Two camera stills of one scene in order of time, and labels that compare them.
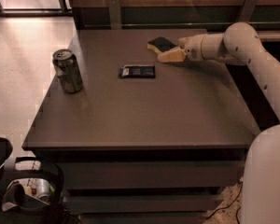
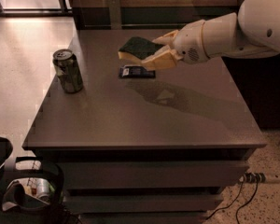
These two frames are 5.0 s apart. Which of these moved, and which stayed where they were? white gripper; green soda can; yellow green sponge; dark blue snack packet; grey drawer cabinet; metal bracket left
Moved: white gripper; yellow green sponge
Stayed: green soda can; grey drawer cabinet; metal bracket left; dark blue snack packet
